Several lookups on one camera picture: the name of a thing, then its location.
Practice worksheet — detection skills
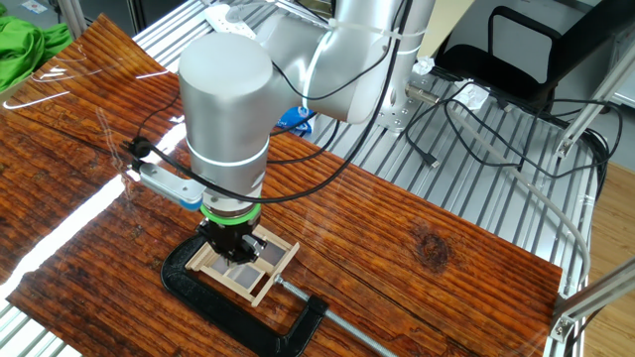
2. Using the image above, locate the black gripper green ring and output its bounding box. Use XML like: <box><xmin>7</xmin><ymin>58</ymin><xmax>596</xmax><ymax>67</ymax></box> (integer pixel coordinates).
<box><xmin>197</xmin><ymin>203</ymin><xmax>269</xmax><ymax>266</ymax></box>

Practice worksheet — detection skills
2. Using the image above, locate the small sliding window pane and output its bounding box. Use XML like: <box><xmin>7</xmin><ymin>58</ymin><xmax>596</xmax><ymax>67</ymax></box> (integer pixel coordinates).
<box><xmin>228</xmin><ymin>262</ymin><xmax>267</xmax><ymax>294</ymax></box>

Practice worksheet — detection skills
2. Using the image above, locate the black C-clamp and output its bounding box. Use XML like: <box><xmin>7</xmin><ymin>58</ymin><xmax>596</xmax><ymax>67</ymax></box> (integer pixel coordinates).
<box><xmin>160</xmin><ymin>230</ymin><xmax>398</xmax><ymax>357</ymax></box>

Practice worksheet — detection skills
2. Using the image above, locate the blue tissue pack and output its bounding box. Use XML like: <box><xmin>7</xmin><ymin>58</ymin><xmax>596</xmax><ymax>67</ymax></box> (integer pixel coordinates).
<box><xmin>275</xmin><ymin>105</ymin><xmax>318</xmax><ymax>138</ymax></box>

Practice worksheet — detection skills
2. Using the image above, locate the wood grain table mat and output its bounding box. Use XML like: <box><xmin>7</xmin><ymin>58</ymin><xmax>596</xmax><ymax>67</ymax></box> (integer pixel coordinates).
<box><xmin>0</xmin><ymin>13</ymin><xmax>565</xmax><ymax>357</ymax></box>

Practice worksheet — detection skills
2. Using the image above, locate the white power strip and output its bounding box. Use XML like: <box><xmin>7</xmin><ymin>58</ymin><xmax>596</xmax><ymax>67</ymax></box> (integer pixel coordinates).
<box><xmin>203</xmin><ymin>3</ymin><xmax>259</xmax><ymax>42</ymax></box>

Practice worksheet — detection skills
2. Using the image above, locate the dark cabinet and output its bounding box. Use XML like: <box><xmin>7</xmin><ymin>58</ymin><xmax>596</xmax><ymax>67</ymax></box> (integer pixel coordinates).
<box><xmin>78</xmin><ymin>0</ymin><xmax>204</xmax><ymax>34</ymax></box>

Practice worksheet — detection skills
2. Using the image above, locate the crumpled white paper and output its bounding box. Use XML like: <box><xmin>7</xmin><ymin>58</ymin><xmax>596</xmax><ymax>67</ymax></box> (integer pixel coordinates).
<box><xmin>453</xmin><ymin>78</ymin><xmax>491</xmax><ymax>111</ymax></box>
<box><xmin>412</xmin><ymin>55</ymin><xmax>437</xmax><ymax>75</ymax></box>

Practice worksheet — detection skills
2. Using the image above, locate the green cloth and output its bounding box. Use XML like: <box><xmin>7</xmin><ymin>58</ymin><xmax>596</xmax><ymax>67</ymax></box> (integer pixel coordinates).
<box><xmin>0</xmin><ymin>14</ymin><xmax>74</xmax><ymax>95</ymax></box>

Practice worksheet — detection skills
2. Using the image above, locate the black office chair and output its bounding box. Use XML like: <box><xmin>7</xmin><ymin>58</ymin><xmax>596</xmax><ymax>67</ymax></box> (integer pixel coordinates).
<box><xmin>434</xmin><ymin>0</ymin><xmax>635</xmax><ymax>108</ymax></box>

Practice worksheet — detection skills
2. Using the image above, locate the white paper card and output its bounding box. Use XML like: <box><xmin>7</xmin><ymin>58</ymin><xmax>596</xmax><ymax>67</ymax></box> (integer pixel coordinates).
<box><xmin>19</xmin><ymin>0</ymin><xmax>50</xmax><ymax>15</ymax></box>

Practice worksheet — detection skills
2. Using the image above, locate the beige cardboard panel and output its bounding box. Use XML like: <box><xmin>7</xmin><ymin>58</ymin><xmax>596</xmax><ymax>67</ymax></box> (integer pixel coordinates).
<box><xmin>421</xmin><ymin>0</ymin><xmax>477</xmax><ymax>59</ymax></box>

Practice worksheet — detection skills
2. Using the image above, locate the wooden miniature window frame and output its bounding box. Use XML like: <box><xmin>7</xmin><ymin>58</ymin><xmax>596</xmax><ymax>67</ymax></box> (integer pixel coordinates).
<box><xmin>185</xmin><ymin>223</ymin><xmax>301</xmax><ymax>308</ymax></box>

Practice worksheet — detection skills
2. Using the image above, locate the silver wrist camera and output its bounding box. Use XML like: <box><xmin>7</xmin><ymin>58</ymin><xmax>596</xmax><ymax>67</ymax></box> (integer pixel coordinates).
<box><xmin>133</xmin><ymin>161</ymin><xmax>207</xmax><ymax>212</ymax></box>

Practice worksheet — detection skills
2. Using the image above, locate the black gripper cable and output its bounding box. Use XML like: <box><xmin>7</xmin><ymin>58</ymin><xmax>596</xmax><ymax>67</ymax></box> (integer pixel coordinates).
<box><xmin>266</xmin><ymin>19</ymin><xmax>398</xmax><ymax>166</ymax></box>

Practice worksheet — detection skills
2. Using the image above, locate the black camera cable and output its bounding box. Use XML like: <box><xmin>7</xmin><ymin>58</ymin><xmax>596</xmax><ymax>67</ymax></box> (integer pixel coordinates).
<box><xmin>121</xmin><ymin>0</ymin><xmax>416</xmax><ymax>205</ymax></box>

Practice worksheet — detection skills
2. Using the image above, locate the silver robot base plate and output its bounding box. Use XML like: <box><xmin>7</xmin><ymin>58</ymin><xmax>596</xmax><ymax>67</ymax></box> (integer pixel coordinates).
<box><xmin>369</xmin><ymin>93</ymin><xmax>423</xmax><ymax>134</ymax></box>

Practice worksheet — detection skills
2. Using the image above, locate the black USB cable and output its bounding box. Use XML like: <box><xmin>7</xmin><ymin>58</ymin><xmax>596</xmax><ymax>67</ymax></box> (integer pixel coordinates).
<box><xmin>404</xmin><ymin>81</ymin><xmax>492</xmax><ymax>170</ymax></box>

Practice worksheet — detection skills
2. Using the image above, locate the aluminium frame strut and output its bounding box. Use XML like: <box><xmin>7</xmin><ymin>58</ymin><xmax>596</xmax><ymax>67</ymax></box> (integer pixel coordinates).
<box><xmin>554</xmin><ymin>39</ymin><xmax>635</xmax><ymax>160</ymax></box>
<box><xmin>548</xmin><ymin>257</ymin><xmax>635</xmax><ymax>343</ymax></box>
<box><xmin>57</xmin><ymin>0</ymin><xmax>89</xmax><ymax>40</ymax></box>

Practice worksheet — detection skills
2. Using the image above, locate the grey hose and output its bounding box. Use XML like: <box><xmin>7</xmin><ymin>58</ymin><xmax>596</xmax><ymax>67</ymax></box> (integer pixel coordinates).
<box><xmin>445</xmin><ymin>106</ymin><xmax>594</xmax><ymax>298</ymax></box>

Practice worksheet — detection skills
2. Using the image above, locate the long black cable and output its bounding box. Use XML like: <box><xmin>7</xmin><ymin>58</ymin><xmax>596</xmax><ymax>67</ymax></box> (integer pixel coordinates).
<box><xmin>443</xmin><ymin>81</ymin><xmax>625</xmax><ymax>199</ymax></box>

